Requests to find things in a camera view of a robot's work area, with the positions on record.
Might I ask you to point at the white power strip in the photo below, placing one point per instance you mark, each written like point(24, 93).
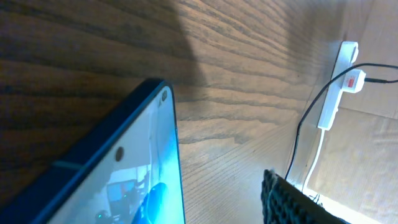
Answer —
point(347, 55)

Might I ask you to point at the cardboard box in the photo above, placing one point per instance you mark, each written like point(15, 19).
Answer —
point(357, 166)

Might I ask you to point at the white USB charger plug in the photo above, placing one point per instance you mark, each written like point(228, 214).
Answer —
point(354, 81)

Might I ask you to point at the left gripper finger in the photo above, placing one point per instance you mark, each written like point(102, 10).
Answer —
point(283, 203)

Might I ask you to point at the blue Samsung Galaxy smartphone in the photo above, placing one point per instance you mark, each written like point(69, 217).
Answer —
point(126, 170)

